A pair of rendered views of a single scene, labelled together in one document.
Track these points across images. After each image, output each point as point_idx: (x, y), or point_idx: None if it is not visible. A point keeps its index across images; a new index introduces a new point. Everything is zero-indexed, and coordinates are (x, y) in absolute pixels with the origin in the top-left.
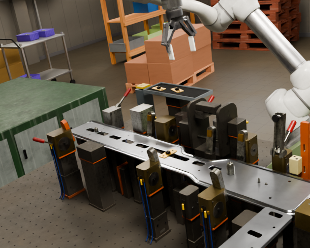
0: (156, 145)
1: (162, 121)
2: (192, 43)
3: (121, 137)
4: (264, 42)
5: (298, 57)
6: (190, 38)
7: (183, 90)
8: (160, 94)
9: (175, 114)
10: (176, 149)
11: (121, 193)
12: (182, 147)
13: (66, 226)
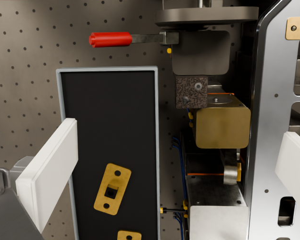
0: (282, 89)
1: (240, 121)
2: (59, 161)
3: (281, 198)
4: None
5: None
6: (43, 194)
7: (105, 165)
8: (160, 215)
9: (206, 106)
10: (282, 25)
11: None
12: (269, 15)
13: None
